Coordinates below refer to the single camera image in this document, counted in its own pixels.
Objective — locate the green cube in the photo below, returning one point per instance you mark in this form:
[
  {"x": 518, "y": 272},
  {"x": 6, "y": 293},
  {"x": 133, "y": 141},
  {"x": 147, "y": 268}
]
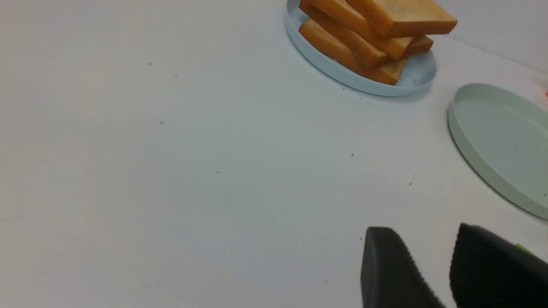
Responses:
[{"x": 524, "y": 249}]

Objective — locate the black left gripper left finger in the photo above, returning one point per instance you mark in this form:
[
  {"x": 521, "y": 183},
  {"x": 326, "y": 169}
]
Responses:
[{"x": 389, "y": 276}]

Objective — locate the pale green centre plate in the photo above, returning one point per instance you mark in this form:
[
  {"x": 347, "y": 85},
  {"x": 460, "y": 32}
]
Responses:
[{"x": 504, "y": 138}]

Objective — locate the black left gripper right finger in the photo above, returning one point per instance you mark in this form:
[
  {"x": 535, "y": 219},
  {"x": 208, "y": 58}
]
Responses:
[{"x": 488, "y": 271}]

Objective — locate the light blue bread plate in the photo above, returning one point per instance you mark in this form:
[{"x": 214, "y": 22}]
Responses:
[{"x": 417, "y": 74}]

